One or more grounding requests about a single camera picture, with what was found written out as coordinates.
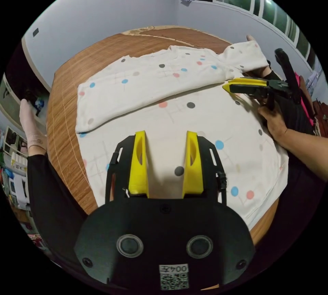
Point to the white polka-dot long sleeve shirt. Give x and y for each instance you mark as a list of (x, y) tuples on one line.
[(215, 125)]

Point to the person's right hand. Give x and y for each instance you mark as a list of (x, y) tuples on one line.
[(275, 123)]

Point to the window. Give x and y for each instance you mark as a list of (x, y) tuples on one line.
[(271, 10)]

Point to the person's right forearm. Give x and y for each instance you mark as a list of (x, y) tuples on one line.
[(305, 149)]

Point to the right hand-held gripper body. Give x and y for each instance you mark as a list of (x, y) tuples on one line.
[(278, 89)]

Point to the shelf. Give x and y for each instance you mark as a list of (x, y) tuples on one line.
[(15, 169)]

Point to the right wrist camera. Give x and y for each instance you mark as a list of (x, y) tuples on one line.
[(288, 74)]

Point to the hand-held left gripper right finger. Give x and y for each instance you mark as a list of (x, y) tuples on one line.
[(192, 172)]

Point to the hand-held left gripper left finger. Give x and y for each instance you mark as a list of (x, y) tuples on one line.
[(138, 169)]

